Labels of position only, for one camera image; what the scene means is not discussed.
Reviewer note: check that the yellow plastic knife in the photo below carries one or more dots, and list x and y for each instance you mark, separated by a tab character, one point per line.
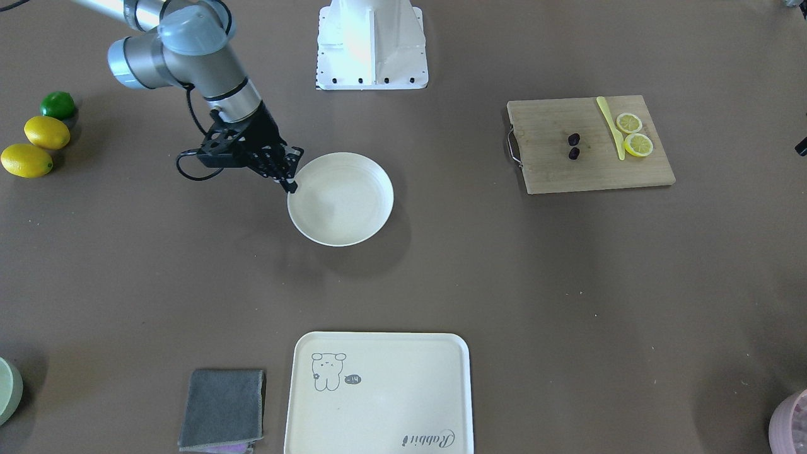
617	136

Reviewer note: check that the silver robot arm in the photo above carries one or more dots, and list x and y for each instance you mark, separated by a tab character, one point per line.
186	44

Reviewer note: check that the lemon slice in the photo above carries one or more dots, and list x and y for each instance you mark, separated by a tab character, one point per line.
638	145
628	123

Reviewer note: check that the green lime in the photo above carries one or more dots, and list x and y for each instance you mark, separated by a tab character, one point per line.
58	104

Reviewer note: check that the yellow lemon middle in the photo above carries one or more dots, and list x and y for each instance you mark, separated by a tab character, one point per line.
47	132

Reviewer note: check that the pink bowl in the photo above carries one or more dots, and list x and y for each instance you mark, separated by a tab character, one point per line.
787	426

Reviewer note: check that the lower lemon slice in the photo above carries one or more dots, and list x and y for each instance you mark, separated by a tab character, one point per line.
638	145

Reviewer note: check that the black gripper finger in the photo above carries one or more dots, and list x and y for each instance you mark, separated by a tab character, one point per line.
801	147
289	185

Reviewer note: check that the cream rabbit tray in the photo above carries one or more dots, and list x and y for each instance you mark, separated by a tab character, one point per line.
380	392

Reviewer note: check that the cream round plate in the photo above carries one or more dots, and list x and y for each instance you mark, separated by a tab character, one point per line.
342	199

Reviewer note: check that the yellow lemon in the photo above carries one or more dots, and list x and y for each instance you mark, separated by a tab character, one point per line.
26	161
47	132

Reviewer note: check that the grey folded cloth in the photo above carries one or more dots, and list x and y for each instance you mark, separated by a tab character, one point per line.
223	411

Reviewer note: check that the wooden cutting board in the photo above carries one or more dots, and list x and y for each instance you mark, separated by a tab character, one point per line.
537	141

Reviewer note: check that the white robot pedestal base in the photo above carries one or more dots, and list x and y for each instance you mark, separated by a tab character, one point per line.
371	45

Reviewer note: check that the mint green bowl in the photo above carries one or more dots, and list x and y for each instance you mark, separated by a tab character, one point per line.
11	390

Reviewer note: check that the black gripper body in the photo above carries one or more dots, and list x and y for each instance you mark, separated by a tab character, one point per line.
267	131

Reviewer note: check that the upper lemon slice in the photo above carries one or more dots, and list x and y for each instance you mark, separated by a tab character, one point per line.
628	123

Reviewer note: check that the yellow lemon outer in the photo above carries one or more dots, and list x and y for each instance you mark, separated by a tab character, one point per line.
26	161

